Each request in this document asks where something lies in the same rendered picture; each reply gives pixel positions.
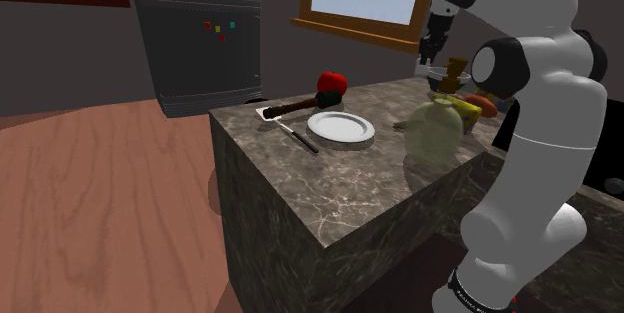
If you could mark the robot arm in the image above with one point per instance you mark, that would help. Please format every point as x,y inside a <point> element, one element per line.
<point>546,156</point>

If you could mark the brown pepper mill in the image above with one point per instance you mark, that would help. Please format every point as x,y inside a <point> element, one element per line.
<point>453,78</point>

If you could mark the dark grey fridge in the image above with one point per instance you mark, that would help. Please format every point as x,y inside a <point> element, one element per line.
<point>200,58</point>

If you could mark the translucent green vase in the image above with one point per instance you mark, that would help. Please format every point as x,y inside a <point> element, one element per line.
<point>433,131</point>

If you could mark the yellow box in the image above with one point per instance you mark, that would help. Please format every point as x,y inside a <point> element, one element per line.
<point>468,113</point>

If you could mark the orange oval thing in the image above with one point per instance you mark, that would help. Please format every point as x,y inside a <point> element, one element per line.
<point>482,106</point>

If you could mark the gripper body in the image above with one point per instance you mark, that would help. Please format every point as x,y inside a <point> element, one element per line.
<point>435,34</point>

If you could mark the red apple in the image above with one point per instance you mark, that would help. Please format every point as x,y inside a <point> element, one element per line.
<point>332,81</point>

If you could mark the white plate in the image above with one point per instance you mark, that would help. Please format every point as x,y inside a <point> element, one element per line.
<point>340,126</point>

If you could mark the black cooktop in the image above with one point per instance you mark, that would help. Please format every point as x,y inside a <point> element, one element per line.
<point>607,156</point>

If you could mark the clear glass bowl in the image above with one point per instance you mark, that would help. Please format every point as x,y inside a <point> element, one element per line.
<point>435,76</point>

